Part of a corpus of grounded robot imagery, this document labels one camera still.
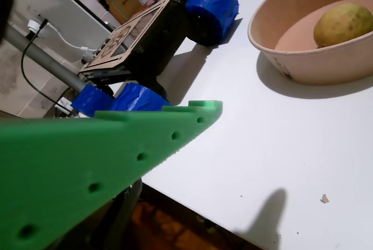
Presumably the white wall plug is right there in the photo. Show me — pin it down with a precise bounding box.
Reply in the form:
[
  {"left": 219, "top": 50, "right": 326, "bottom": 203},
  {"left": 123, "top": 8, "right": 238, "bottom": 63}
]
[{"left": 27, "top": 18, "right": 50, "bottom": 40}]

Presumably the yellow round fruit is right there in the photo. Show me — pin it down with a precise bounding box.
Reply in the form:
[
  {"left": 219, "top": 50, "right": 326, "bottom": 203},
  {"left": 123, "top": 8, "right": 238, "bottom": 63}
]
[{"left": 313, "top": 3, "right": 373, "bottom": 48}]

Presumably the grey metal pipe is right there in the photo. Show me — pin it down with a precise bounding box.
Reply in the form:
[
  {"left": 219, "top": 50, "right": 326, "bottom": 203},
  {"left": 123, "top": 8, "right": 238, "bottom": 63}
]
[{"left": 4, "top": 22, "right": 88, "bottom": 93}]

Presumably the white power strip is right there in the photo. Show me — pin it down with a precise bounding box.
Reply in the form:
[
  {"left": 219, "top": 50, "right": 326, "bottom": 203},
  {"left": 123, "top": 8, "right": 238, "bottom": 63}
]
[{"left": 54, "top": 96, "right": 74, "bottom": 115}]

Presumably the white cable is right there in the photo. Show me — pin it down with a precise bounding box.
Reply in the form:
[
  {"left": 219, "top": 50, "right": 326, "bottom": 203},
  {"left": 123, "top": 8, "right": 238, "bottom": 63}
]
[{"left": 48, "top": 27, "right": 98, "bottom": 58}]

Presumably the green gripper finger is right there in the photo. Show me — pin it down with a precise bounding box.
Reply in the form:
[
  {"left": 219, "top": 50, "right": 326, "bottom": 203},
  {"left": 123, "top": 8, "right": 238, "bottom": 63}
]
[{"left": 0, "top": 100, "right": 224, "bottom": 250}]

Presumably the thin black power cable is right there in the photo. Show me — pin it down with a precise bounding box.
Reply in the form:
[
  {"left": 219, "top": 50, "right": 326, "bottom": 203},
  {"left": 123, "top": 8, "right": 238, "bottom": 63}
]
[{"left": 21, "top": 19, "right": 75, "bottom": 111}]

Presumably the blue rover wheel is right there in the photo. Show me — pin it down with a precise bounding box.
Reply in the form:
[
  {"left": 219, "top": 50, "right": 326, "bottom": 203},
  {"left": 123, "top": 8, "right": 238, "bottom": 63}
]
[
  {"left": 112, "top": 82, "right": 173, "bottom": 114},
  {"left": 71, "top": 84, "right": 115, "bottom": 118},
  {"left": 185, "top": 0, "right": 241, "bottom": 47}
]

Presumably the brown paper bowl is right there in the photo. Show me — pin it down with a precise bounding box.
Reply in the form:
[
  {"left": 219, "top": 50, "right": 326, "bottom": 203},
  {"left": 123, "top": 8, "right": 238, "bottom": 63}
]
[{"left": 247, "top": 0, "right": 373, "bottom": 85}]

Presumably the wooden top rover body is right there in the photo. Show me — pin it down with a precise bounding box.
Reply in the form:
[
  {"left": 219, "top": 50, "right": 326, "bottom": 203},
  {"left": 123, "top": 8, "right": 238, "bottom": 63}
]
[{"left": 78, "top": 0, "right": 222, "bottom": 99}]

